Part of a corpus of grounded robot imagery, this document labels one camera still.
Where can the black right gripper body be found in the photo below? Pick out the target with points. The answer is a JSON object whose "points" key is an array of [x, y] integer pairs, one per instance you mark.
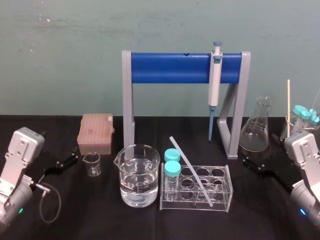
{"points": [[281, 166]]}

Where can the teal capped sample tube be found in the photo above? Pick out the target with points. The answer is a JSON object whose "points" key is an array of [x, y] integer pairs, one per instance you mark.
{"points": [[305, 115], [172, 168], [300, 109], [313, 119], [172, 153]]}

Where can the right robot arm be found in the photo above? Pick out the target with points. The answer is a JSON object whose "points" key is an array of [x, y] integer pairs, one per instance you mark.
{"points": [[303, 155]]}

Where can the black table cloth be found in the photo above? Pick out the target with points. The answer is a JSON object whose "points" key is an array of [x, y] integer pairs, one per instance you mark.
{"points": [[100, 220]]}

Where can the clear glass stirring rod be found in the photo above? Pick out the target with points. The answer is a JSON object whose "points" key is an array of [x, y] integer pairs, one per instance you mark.
{"points": [[186, 162]]}

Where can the grey and blue pipette stand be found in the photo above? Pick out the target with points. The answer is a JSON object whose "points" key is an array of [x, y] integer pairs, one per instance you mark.
{"points": [[170, 68]]}

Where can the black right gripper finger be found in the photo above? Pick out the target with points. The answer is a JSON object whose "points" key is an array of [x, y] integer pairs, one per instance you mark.
{"points": [[257, 170], [252, 162]]}

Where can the thin wooden stick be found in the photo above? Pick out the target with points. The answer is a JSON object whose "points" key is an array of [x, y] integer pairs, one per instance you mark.
{"points": [[288, 105]]}

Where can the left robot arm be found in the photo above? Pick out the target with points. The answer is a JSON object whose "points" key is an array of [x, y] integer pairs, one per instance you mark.
{"points": [[17, 155]]}

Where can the clear acrylic tube rack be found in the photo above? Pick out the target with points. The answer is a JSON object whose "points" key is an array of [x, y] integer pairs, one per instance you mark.
{"points": [[220, 200]]}

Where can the glass conical flask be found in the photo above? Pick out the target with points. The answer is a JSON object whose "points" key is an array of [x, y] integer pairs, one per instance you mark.
{"points": [[255, 135]]}

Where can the white and blue pipette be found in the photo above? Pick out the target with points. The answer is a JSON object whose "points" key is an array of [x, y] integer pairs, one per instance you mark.
{"points": [[214, 82]]}

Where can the pink pipette tip box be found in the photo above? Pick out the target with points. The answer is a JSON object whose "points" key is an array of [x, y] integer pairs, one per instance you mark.
{"points": [[96, 132]]}

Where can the large glass beaker with water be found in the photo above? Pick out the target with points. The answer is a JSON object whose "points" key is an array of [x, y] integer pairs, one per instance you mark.
{"points": [[138, 182]]}

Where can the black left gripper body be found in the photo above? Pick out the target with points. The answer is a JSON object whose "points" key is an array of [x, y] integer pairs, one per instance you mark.
{"points": [[46, 163]]}

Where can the glass beaker holding tubes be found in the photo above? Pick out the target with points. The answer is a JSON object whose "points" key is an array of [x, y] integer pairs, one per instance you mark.
{"points": [[291, 127]]}

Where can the thin grey rod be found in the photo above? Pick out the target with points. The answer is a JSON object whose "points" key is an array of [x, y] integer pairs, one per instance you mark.
{"points": [[316, 99]]}

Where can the small empty glass beaker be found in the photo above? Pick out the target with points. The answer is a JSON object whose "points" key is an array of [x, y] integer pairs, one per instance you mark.
{"points": [[93, 166]]}

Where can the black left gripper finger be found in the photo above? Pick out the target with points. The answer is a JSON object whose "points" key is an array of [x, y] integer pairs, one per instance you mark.
{"points": [[65, 165], [72, 153]]}

